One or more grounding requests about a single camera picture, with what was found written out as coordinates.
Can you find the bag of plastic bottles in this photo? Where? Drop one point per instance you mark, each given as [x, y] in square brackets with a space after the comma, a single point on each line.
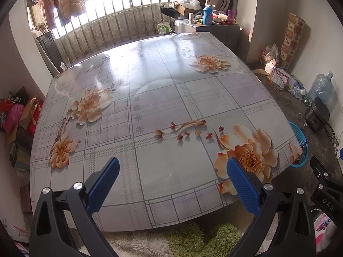
[297, 88]

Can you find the clear bag of colourful items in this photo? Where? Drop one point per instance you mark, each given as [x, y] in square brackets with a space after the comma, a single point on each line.
[280, 79]

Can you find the patterned cardboard panel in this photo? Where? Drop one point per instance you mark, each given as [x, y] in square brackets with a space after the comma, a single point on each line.
[292, 40]

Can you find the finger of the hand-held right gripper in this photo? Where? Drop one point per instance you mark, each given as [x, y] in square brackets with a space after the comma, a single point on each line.
[321, 170]

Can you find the blue plastic basket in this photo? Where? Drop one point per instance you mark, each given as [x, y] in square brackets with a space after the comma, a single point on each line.
[298, 136]

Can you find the black rice cooker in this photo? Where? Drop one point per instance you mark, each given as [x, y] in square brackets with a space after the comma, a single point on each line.
[317, 113]

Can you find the white plastic container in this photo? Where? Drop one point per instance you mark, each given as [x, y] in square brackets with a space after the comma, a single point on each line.
[270, 68]

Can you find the dark grey cabinet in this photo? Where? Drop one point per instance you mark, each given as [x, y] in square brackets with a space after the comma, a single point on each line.
[222, 40]

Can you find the purple cup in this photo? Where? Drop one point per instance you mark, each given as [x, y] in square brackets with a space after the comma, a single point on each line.
[231, 16]

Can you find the green white bag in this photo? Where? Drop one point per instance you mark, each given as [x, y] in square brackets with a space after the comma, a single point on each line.
[164, 28]

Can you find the round metal tin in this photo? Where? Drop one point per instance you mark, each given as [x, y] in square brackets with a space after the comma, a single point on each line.
[14, 154]

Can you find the pink plastic bag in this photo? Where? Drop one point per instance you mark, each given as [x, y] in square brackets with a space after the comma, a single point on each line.
[13, 119]

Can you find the blue detergent bottle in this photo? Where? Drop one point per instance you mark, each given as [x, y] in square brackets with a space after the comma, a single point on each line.
[207, 16]

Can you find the metal balcony railing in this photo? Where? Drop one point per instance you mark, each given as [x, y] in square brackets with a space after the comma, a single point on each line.
[120, 13]

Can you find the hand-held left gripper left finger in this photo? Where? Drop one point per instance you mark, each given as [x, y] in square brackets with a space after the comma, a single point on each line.
[103, 184]

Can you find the white appliance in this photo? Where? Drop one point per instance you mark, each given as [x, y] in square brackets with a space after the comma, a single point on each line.
[186, 27]

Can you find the red crumpled bag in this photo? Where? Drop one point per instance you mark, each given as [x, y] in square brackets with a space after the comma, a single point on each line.
[6, 105]

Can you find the large clear water jug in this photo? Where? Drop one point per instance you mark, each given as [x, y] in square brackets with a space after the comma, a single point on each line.
[321, 88]

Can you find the black printed box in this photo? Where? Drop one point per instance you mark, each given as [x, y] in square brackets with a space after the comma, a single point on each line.
[18, 95]

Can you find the hanging brown jacket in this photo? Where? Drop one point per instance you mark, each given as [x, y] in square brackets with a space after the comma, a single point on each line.
[51, 5]

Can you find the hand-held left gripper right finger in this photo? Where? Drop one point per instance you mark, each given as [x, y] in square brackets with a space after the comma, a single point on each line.
[242, 186]

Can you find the green white fuzzy cloth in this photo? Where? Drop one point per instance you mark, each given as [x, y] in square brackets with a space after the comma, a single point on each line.
[187, 241]

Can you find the pink printed cloth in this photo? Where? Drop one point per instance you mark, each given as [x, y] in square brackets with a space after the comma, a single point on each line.
[325, 230]

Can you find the cardboard box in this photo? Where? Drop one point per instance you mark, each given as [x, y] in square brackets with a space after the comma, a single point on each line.
[187, 9]

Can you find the small white bottle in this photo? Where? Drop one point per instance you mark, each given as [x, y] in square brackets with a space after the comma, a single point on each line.
[191, 18]

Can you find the white floor plastic bag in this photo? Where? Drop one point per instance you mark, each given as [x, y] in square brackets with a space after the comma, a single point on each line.
[270, 53]

